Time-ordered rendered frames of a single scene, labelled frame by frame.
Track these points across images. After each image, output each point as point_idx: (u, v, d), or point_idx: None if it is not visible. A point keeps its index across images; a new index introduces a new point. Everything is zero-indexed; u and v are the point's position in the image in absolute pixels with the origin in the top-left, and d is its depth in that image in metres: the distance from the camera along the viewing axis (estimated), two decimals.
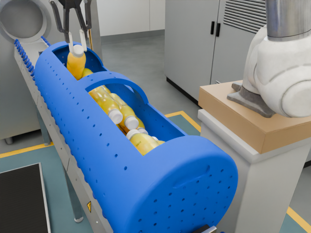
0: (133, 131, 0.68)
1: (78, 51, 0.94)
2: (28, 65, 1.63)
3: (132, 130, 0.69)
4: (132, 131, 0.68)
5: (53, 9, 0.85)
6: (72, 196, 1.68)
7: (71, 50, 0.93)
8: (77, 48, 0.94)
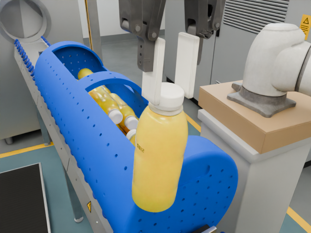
0: (133, 131, 0.68)
1: (170, 92, 0.30)
2: (28, 65, 1.63)
3: (132, 130, 0.69)
4: (132, 131, 0.68)
5: None
6: (72, 196, 1.68)
7: (151, 93, 0.29)
8: (164, 88, 0.31)
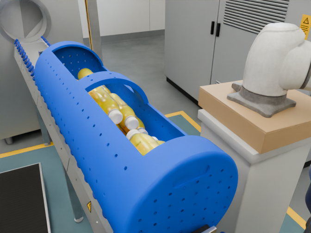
0: (133, 131, 0.68)
1: None
2: (28, 65, 1.63)
3: (132, 130, 0.69)
4: (132, 131, 0.68)
5: None
6: (72, 196, 1.68)
7: None
8: None
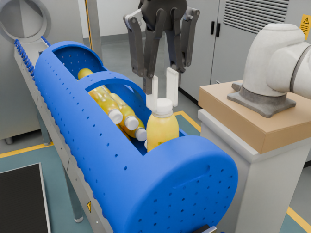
0: (166, 111, 0.50)
1: None
2: (28, 65, 1.63)
3: (166, 108, 0.50)
4: (165, 111, 0.50)
5: (131, 34, 0.42)
6: (72, 196, 1.68)
7: (152, 106, 0.50)
8: None
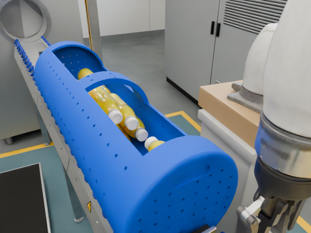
0: None
1: None
2: (28, 65, 1.63)
3: None
4: None
5: (243, 226, 0.35)
6: (72, 196, 1.68)
7: None
8: None
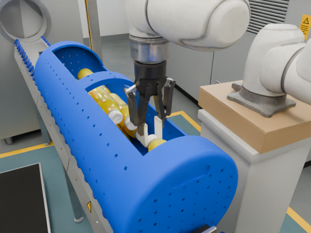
0: None
1: None
2: (28, 65, 1.63)
3: None
4: None
5: (129, 100, 0.64)
6: (72, 196, 1.68)
7: (143, 143, 0.72)
8: None
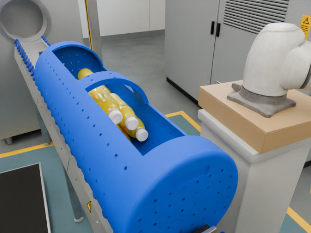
0: None
1: None
2: (28, 65, 1.63)
3: None
4: None
5: None
6: (72, 196, 1.68)
7: None
8: None
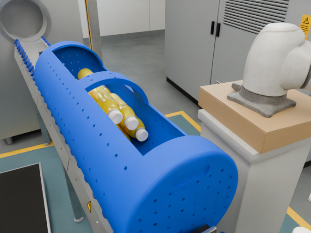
0: None
1: None
2: (28, 65, 1.63)
3: None
4: None
5: None
6: (72, 196, 1.68)
7: None
8: None
